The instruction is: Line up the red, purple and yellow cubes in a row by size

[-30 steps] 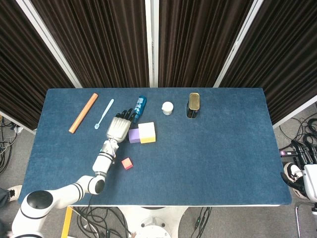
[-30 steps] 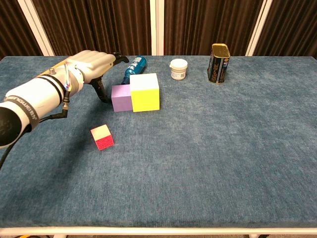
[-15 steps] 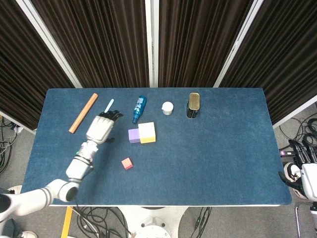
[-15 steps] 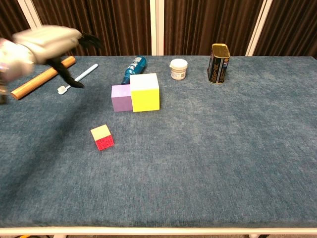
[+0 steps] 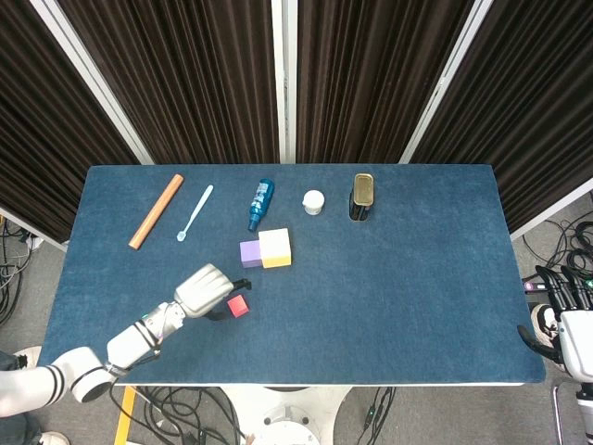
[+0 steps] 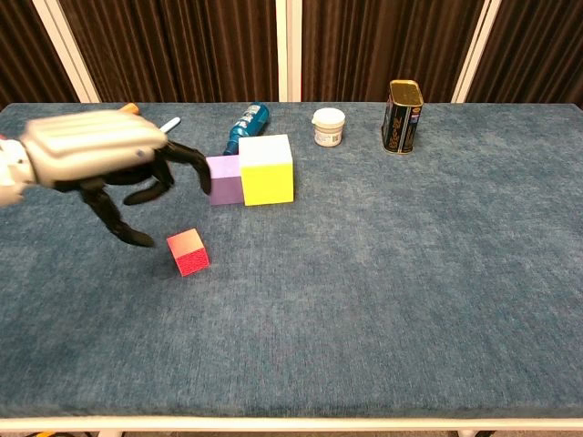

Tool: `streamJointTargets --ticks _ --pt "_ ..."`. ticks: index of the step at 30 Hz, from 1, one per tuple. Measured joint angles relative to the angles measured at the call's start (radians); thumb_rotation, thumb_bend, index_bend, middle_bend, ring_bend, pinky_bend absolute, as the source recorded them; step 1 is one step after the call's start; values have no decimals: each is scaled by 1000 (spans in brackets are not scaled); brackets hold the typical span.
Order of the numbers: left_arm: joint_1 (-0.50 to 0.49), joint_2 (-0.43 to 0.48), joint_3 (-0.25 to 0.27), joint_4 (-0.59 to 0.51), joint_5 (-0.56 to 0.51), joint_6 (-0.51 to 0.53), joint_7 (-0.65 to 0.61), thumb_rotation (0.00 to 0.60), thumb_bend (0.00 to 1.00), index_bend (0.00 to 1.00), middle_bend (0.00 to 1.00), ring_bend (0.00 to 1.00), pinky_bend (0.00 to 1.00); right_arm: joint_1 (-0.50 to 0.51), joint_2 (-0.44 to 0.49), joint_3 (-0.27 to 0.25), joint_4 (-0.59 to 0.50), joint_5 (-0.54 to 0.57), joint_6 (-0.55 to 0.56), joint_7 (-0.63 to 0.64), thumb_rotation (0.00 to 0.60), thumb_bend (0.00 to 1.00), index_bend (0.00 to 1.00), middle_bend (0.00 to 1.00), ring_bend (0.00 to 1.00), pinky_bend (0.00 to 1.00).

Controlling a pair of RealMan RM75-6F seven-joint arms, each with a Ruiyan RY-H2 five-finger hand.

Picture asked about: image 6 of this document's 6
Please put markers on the purple cube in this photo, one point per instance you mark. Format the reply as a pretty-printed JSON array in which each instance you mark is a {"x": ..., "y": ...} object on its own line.
[{"x": 225, "y": 179}]

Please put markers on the dark pleated divider panel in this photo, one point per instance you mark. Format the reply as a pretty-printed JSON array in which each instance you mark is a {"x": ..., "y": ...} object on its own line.
[
  {"x": 537, "y": 45},
  {"x": 173, "y": 45},
  {"x": 387, "y": 41},
  {"x": 23, "y": 45}
]

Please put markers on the wooden rolling pin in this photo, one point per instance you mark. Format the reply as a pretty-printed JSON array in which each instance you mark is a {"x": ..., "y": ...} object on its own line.
[{"x": 130, "y": 108}]

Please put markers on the white yellow block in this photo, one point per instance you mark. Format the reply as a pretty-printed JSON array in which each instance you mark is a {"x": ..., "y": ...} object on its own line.
[{"x": 266, "y": 182}]

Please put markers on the small red and yellow cube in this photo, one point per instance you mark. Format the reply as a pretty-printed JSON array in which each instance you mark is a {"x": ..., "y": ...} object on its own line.
[{"x": 189, "y": 255}]

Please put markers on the blue spray bottle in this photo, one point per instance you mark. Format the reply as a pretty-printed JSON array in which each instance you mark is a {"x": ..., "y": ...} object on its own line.
[{"x": 250, "y": 118}]

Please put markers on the blue tablecloth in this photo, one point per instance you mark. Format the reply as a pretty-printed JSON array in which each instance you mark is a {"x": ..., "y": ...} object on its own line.
[{"x": 364, "y": 296}]

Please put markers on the white table frame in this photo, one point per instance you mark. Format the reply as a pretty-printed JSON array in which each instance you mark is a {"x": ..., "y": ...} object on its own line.
[{"x": 291, "y": 424}]

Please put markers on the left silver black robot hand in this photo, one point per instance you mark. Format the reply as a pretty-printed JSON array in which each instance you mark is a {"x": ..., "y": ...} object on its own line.
[{"x": 91, "y": 145}]

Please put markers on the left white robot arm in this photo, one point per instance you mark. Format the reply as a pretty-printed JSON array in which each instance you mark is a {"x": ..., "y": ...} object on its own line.
[{"x": 11, "y": 173}]

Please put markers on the black and gold tin can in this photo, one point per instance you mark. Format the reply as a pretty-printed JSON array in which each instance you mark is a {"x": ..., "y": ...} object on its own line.
[{"x": 403, "y": 123}]

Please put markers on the white round jar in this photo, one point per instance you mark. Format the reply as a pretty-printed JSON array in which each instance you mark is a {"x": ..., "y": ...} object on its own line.
[{"x": 329, "y": 129}]

